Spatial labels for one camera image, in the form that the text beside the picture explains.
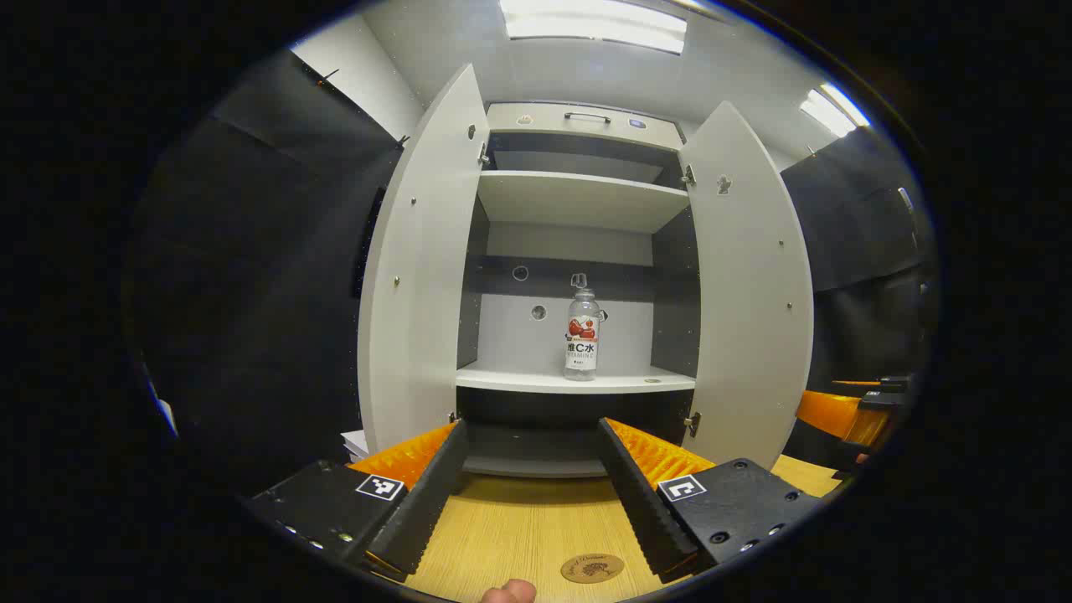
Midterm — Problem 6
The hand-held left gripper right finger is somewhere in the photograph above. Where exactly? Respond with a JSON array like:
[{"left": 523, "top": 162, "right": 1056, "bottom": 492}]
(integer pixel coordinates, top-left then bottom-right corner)
[{"left": 596, "top": 417, "right": 826, "bottom": 585}]

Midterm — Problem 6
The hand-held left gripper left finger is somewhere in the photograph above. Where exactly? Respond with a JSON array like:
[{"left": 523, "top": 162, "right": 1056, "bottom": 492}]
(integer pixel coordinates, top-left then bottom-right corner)
[{"left": 243, "top": 419, "right": 470, "bottom": 583}]

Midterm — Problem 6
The round wooden coaster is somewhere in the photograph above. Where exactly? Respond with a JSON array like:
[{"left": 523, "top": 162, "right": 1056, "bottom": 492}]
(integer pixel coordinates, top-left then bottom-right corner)
[{"left": 560, "top": 553, "right": 626, "bottom": 585}]

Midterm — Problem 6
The white cabinet door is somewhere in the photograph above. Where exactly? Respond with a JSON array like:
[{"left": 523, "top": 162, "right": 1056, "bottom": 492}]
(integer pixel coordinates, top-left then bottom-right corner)
[
  {"left": 680, "top": 101, "right": 815, "bottom": 470},
  {"left": 358, "top": 64, "right": 491, "bottom": 457}
]

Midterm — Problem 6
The clear plastic bottle red label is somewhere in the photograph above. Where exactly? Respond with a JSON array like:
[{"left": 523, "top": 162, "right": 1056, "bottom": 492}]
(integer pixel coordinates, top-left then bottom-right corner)
[{"left": 564, "top": 287, "right": 601, "bottom": 382}]

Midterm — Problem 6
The grey and white cabinet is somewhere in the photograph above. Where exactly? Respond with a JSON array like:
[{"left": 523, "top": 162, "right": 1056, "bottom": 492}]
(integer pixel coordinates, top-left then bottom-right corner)
[{"left": 456, "top": 102, "right": 700, "bottom": 478}]

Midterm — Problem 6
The white cabinet drawer front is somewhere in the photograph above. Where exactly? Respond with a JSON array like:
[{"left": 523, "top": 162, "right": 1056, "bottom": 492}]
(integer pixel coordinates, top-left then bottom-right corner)
[{"left": 486, "top": 102, "right": 683, "bottom": 152}]

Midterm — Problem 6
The ceiling light panel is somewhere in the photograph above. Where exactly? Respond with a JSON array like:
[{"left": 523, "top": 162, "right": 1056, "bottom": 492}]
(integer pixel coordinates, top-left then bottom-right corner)
[
  {"left": 500, "top": 0, "right": 688, "bottom": 55},
  {"left": 800, "top": 82, "right": 872, "bottom": 139}
]

